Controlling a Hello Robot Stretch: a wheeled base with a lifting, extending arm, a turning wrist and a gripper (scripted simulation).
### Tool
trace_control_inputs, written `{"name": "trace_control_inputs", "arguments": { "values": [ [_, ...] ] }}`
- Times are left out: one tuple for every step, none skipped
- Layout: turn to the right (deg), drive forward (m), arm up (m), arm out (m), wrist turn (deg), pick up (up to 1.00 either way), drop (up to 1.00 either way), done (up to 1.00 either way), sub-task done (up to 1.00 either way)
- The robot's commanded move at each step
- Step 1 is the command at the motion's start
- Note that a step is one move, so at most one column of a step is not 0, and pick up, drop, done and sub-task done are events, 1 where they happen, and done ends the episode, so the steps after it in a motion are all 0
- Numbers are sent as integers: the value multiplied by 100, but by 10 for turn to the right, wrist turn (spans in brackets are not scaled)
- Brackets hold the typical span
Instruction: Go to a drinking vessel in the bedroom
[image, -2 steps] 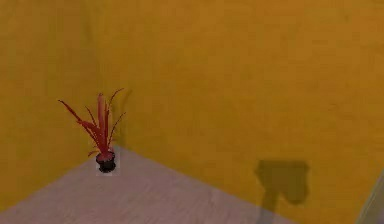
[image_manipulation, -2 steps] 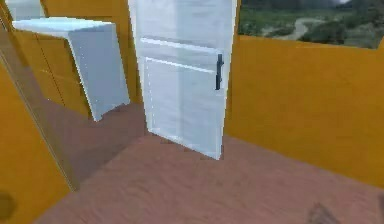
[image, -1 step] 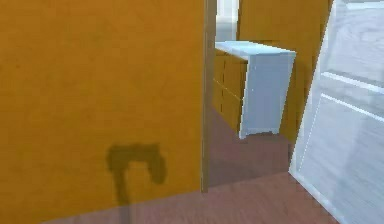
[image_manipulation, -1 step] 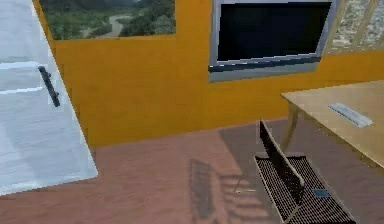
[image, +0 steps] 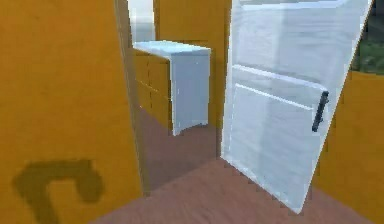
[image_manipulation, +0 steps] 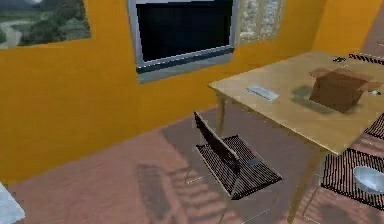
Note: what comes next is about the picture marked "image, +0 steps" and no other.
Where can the window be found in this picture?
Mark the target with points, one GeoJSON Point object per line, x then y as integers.
{"type": "Point", "coordinates": [370, 46]}

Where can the white chest of drawers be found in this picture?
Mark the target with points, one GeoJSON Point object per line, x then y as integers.
{"type": "Point", "coordinates": [186, 86]}

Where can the white room door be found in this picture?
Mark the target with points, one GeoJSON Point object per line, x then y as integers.
{"type": "Point", "coordinates": [273, 110]}

